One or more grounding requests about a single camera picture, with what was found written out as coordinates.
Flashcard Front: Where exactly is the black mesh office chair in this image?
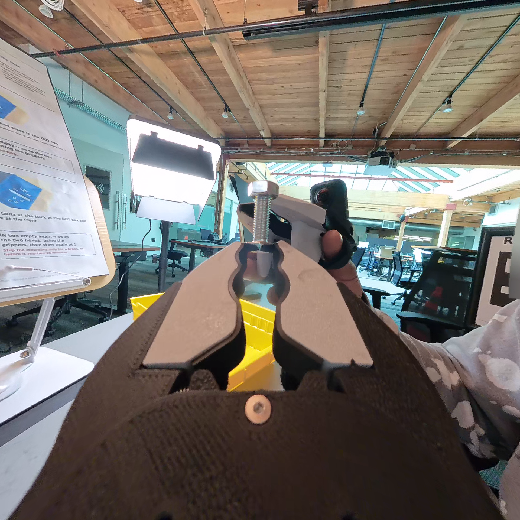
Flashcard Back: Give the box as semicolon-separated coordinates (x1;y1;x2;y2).
397;249;478;344

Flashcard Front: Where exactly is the framed black white marker sign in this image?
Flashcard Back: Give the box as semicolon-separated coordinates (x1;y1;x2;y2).
467;227;520;327

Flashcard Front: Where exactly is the black ceiling pipe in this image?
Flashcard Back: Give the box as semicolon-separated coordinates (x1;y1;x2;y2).
30;0;520;58

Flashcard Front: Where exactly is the white instruction sheet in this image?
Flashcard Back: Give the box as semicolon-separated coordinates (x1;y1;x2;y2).
0;38;109;290

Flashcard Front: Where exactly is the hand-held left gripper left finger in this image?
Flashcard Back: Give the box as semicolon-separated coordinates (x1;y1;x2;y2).
142;242;247;384

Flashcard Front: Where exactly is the yellow plastic bin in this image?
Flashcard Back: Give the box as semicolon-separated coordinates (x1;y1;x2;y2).
130;292;277;392

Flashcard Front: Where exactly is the silver hex bolt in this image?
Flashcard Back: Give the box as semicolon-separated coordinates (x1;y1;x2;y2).
248;181;280;243

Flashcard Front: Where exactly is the person's right forearm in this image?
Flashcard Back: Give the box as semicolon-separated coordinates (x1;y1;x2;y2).
362;298;520;460

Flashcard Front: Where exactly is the person's right hand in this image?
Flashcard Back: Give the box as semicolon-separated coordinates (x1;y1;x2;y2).
266;229;364;305

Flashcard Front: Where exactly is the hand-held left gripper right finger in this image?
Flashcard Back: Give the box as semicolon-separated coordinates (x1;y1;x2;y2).
272;242;374;387

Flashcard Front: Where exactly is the ceiling projector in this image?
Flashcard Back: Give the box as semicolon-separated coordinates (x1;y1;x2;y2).
363;149;398;176

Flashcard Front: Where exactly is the black tilted panel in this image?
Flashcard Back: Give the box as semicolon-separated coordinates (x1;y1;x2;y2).
227;171;252;240

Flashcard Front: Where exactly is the wooden top office desk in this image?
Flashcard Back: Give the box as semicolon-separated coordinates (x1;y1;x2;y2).
110;240;161;315
170;240;230;274

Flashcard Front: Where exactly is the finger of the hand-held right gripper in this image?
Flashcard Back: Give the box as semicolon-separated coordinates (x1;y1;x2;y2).
237;203;256;241
269;195;328;244

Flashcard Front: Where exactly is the studio light panel with flaps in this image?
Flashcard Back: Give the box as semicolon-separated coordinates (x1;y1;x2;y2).
127;115;223;293

